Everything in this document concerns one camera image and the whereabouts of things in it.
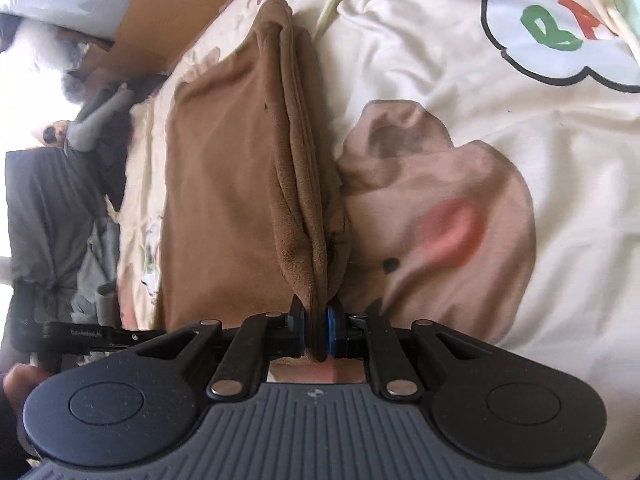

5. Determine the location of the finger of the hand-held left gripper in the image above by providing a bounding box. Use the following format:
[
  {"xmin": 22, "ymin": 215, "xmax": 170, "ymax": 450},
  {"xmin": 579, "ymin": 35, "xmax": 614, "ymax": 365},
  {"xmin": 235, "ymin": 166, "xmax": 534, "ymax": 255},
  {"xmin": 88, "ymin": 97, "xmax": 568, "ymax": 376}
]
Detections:
[{"xmin": 42, "ymin": 320, "xmax": 172, "ymax": 350}]

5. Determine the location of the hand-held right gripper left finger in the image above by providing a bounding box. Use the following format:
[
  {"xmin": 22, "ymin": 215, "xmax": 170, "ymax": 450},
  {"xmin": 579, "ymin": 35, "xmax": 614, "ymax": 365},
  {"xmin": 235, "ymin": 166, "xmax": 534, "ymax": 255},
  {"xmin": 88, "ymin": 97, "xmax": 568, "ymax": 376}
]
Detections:
[{"xmin": 135, "ymin": 295, "xmax": 312, "ymax": 403}]

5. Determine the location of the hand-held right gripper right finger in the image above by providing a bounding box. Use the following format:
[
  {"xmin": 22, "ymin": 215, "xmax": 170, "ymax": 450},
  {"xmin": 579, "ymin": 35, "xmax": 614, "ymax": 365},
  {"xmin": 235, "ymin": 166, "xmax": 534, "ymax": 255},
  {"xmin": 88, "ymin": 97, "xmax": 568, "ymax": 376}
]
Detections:
[{"xmin": 324, "ymin": 297, "xmax": 501, "ymax": 403}]

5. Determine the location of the brown t-shirt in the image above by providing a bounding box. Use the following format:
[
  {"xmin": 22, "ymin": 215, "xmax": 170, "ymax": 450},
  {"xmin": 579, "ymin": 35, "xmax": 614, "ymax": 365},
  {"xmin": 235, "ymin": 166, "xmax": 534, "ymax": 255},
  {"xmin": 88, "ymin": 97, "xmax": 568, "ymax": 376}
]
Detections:
[{"xmin": 150, "ymin": 0, "xmax": 351, "ymax": 365}]

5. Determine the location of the person's left hand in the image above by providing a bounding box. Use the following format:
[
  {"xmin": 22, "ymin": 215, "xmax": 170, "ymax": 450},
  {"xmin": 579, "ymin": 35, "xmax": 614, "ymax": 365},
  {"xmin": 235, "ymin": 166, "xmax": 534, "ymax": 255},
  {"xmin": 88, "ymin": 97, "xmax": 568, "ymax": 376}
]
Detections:
[{"xmin": 2, "ymin": 362, "xmax": 52, "ymax": 403}]

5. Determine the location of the light blue garment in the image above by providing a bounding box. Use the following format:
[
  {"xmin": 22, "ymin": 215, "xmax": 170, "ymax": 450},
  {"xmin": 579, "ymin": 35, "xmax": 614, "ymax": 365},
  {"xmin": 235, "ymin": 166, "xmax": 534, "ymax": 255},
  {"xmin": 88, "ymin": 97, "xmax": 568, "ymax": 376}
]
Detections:
[{"xmin": 70, "ymin": 220, "xmax": 122, "ymax": 327}]

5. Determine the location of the dark grey pillow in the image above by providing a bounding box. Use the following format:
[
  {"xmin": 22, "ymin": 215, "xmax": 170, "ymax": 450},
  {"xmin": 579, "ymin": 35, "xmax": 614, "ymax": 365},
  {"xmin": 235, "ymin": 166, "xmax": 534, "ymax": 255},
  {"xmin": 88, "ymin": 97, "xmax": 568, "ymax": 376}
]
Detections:
[{"xmin": 5, "ymin": 147, "xmax": 112, "ymax": 282}]

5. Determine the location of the plush toy dog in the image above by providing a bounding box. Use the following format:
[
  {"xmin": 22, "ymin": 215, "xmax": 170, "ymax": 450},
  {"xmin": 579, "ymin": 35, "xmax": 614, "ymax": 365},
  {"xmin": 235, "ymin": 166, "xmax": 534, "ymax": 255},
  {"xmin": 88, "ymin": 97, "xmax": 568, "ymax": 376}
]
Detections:
[{"xmin": 42, "ymin": 120, "xmax": 72, "ymax": 149}]

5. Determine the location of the grey neck pillow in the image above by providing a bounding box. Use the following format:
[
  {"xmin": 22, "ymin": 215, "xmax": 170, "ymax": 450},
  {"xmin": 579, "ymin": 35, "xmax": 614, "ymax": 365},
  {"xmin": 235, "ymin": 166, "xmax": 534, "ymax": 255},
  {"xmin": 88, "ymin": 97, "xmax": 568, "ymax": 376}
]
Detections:
[{"xmin": 65, "ymin": 85, "xmax": 137, "ymax": 154}]

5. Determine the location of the grey fluffy plush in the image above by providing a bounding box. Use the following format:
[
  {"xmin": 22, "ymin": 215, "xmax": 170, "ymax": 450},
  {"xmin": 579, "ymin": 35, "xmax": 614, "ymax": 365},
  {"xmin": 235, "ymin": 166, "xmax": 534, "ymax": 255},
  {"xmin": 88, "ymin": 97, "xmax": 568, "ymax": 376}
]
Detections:
[{"xmin": 61, "ymin": 71, "xmax": 93, "ymax": 106}]

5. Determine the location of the black crumpled garment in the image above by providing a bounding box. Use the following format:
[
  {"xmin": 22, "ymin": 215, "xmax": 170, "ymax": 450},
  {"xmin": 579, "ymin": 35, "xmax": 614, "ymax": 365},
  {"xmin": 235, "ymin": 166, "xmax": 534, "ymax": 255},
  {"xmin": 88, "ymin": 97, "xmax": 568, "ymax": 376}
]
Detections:
[{"xmin": 95, "ymin": 76, "xmax": 167, "ymax": 201}]

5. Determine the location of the white fluffy plush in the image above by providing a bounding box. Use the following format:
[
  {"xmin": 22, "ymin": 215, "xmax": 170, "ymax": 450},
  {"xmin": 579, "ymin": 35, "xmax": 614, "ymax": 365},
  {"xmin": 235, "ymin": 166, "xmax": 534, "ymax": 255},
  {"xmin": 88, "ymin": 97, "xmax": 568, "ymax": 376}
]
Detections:
[{"xmin": 14, "ymin": 19, "xmax": 87, "ymax": 72}]

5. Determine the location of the bear print bedsheet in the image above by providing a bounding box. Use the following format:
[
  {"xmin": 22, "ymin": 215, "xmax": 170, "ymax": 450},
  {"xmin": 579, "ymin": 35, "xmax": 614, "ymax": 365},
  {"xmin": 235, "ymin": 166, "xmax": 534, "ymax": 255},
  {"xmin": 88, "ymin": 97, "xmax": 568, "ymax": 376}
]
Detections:
[{"xmin": 115, "ymin": 0, "xmax": 640, "ymax": 466}]

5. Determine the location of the brown cardboard sheet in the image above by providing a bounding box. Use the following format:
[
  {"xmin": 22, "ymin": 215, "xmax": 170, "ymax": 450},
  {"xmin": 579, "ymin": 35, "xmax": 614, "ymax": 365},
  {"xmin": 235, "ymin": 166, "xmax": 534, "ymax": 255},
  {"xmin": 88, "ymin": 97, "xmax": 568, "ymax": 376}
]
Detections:
[{"xmin": 82, "ymin": 0, "xmax": 273, "ymax": 83}]

